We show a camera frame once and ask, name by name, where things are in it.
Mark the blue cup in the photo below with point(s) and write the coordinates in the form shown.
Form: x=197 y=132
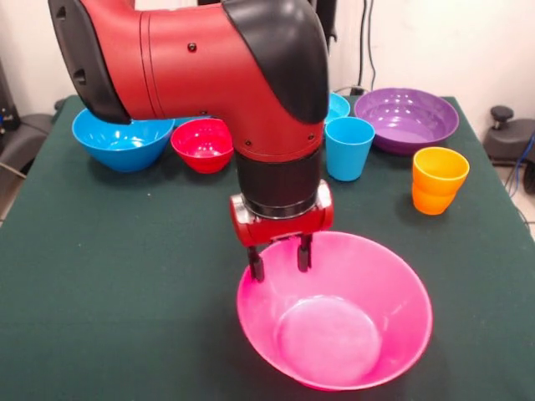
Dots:
x=347 y=163

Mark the dark grey machine base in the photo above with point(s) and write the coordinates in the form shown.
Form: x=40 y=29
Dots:
x=25 y=138
x=510 y=142

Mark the orange cup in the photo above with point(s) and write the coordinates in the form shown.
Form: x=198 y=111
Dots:
x=439 y=179
x=432 y=204

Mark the dark green tablecloth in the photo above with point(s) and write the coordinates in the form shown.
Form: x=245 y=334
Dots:
x=125 y=271

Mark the large blue bowl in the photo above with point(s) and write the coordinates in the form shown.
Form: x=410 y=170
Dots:
x=121 y=146

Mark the small red bowl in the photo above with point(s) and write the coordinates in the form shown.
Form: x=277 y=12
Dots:
x=205 y=158

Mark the small cyan bowl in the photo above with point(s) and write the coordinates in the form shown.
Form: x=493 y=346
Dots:
x=337 y=106

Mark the black equipment case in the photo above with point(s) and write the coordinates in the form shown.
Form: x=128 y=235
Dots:
x=5 y=104

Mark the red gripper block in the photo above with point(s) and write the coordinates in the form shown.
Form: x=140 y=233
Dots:
x=284 y=227

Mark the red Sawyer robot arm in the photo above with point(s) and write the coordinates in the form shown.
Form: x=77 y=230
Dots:
x=209 y=75

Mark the large purple bowl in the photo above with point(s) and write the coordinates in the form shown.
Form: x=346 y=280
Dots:
x=401 y=121

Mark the black pedestal column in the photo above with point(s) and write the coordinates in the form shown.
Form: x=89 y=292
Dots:
x=330 y=16

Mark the large pink bowl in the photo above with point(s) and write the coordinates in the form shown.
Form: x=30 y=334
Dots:
x=355 y=284

